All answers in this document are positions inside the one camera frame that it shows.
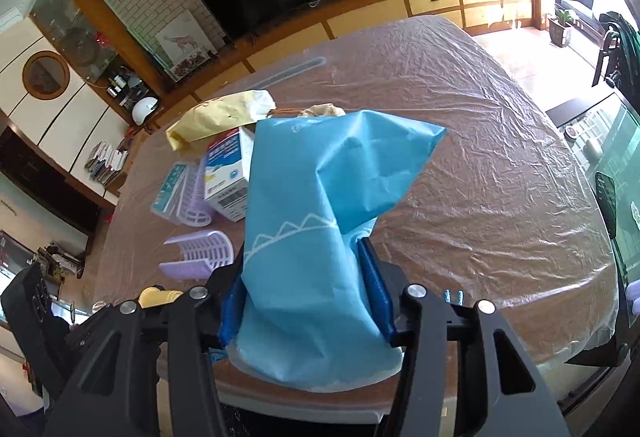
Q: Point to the dark wooden door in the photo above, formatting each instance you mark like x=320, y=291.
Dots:
x=45, y=187

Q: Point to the blue plastic bag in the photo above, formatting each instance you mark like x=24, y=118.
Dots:
x=300, y=217

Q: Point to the animal picture canvas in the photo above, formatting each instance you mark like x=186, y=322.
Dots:
x=187, y=44

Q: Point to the black chair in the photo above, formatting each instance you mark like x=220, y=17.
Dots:
x=615, y=47

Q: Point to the yellow plastic cylinder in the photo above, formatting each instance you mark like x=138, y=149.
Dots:
x=157, y=299

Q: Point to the purple slotted plastic roller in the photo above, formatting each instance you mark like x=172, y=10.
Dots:
x=195, y=204
x=205, y=252

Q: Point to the clear plastic table cover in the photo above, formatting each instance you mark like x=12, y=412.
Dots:
x=500, y=167

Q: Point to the glass display cabinet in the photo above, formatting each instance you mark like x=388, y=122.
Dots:
x=75, y=27

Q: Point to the white and blue carton box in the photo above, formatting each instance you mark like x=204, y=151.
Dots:
x=225, y=182

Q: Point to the small wooden stool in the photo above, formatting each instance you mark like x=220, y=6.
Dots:
x=127, y=167

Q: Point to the stack of books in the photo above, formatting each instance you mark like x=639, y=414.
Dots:
x=105, y=164

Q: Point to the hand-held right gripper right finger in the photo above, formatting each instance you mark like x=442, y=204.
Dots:
x=377, y=297

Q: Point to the potted green plant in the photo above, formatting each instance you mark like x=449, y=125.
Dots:
x=561, y=27

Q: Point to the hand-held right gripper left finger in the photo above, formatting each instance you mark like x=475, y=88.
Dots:
x=230, y=312

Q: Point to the grey plastic strip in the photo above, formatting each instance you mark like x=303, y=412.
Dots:
x=290, y=72

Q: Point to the beige crumpled bag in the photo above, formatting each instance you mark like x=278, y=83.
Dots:
x=322, y=109

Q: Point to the white cup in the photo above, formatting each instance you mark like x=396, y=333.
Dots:
x=593, y=148

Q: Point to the green glass side table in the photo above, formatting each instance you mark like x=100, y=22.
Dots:
x=622, y=152

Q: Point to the white helmet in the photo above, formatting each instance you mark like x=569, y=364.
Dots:
x=146, y=111

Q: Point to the pale lavender cap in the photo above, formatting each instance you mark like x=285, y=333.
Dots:
x=636, y=307
x=634, y=291

